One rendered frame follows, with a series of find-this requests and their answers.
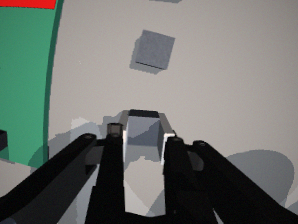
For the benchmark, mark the grey cube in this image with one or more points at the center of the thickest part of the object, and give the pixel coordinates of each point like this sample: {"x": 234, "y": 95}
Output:
{"x": 143, "y": 127}
{"x": 155, "y": 49}

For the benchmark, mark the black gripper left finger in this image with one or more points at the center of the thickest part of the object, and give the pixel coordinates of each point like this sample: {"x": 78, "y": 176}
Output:
{"x": 45, "y": 195}

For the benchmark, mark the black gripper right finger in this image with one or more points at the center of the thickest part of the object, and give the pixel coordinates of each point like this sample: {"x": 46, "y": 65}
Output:
{"x": 234, "y": 197}

